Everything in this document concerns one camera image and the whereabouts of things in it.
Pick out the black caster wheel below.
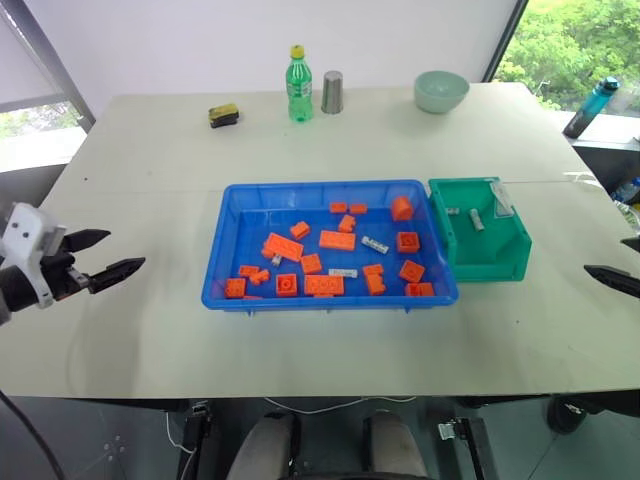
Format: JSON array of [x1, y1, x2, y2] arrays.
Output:
[[546, 396, 607, 435]]

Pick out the green soda bottle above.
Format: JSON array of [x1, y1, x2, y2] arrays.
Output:
[[285, 44, 315, 124]]

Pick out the clear label card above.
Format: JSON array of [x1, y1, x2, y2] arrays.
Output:
[[489, 180, 517, 220]]

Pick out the yellow black eraser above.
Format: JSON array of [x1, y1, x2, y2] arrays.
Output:
[[207, 102, 242, 131]]

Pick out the pale green bowl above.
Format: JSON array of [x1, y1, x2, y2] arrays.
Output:
[[413, 69, 471, 115]]

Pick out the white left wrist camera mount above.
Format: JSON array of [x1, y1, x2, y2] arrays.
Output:
[[0, 202, 69, 309]]

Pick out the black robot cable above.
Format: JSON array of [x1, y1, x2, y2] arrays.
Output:
[[0, 389, 67, 480]]

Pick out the blue plastic tray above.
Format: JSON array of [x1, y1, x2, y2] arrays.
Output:
[[200, 179, 461, 314]]

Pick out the long orange block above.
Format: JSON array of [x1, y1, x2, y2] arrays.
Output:
[[262, 232, 306, 262], [318, 229, 358, 251], [303, 274, 346, 298]]

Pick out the white cable under table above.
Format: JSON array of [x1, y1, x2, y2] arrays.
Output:
[[166, 396, 417, 454]]

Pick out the white roller blind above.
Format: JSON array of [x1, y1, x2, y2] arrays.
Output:
[[0, 0, 67, 107]]

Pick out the green plastic bin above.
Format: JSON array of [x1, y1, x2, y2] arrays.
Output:
[[428, 175, 534, 283]]

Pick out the clear plastic bottles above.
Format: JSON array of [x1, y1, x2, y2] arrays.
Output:
[[608, 176, 640, 207]]

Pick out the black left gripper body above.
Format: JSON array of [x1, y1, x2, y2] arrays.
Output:
[[41, 251, 92, 302]]

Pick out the stainless steel cup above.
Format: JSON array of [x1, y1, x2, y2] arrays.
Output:
[[320, 69, 346, 115]]

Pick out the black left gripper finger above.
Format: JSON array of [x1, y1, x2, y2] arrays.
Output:
[[63, 228, 113, 254], [87, 256, 147, 296]]

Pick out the blue black water bottle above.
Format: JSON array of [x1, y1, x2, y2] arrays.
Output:
[[562, 76, 621, 139]]

